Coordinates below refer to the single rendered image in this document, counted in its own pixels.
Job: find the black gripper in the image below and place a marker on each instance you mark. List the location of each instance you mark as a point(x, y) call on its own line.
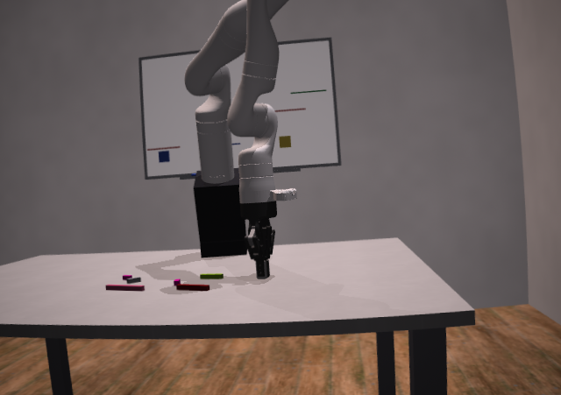
point(261, 232)

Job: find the lime green rod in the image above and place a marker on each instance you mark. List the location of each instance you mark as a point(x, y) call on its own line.
point(212, 276)

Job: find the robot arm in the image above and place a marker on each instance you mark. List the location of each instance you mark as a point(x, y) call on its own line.
point(244, 28)

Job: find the pink rod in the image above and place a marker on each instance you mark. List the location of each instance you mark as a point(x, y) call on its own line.
point(125, 288)

